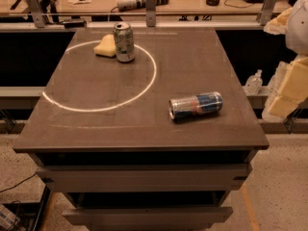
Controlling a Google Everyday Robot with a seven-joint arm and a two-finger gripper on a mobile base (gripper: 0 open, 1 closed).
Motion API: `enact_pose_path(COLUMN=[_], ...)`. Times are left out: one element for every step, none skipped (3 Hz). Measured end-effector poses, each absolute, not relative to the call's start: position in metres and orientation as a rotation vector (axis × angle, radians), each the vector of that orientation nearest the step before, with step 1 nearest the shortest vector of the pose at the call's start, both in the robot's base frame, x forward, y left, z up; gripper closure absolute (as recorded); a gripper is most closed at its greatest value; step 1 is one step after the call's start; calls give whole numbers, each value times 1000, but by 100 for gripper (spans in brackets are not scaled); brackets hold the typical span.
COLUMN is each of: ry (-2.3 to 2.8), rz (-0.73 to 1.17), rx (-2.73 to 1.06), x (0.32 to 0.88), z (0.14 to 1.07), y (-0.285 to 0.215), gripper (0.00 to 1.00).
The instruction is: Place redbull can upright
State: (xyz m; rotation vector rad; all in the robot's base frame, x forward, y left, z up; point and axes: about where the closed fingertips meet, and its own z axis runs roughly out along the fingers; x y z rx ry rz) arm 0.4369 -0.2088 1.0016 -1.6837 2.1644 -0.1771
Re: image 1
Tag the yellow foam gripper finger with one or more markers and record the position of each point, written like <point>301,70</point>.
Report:
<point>277,26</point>
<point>292,91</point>

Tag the red bull can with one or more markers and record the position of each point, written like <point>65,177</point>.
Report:
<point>195,105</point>

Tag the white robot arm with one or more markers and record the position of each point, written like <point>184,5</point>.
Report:
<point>296,35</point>

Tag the green soda can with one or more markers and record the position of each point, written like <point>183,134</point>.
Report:
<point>124,42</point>

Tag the clear sanitizer bottle right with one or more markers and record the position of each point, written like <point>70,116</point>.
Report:
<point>277,77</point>

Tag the clear sanitizer bottle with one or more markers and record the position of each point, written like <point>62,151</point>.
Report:
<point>253,83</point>
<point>277,77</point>

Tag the clear sanitizer bottle left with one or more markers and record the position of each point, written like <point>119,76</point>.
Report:
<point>253,83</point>

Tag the upper cabinet drawer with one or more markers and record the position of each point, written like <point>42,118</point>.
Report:
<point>144,179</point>

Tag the cabinet drawer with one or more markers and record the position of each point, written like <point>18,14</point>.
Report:
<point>152,218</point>
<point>144,179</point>

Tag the lower cabinet drawer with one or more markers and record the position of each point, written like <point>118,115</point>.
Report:
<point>152,218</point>

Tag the yellow sponge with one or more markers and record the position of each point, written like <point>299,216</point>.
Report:
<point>106,47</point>

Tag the grey drawer cabinet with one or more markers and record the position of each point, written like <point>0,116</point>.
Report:
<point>98,112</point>

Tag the black crate on floor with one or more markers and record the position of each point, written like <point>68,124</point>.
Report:
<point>23,216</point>

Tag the right metal bracket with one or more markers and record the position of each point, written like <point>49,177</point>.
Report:
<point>264,15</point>

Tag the metal bracket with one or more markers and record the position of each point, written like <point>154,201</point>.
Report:
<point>36,13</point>
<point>264,15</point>
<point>150,6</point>

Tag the middle metal bracket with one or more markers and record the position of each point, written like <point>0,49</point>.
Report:
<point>150,6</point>

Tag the left metal bracket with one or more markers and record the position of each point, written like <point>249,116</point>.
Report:
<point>36,13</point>

